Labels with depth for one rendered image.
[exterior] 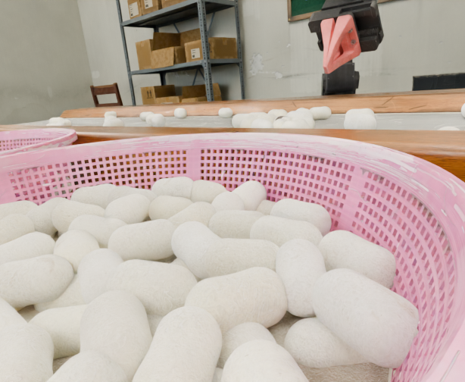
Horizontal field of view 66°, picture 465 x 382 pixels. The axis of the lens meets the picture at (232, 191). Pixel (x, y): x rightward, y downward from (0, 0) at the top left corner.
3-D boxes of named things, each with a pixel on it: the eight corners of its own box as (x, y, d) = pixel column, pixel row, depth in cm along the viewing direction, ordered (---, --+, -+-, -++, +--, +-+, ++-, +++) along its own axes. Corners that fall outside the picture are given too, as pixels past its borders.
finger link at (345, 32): (335, 49, 48) (356, 4, 52) (288, 55, 53) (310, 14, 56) (347, 86, 53) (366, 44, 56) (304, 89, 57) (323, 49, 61)
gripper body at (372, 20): (372, 7, 49) (387, -25, 52) (307, 20, 56) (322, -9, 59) (381, 46, 54) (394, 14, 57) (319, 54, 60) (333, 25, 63)
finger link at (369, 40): (352, 46, 47) (372, 1, 50) (304, 53, 51) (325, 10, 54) (363, 86, 51) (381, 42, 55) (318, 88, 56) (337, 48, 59)
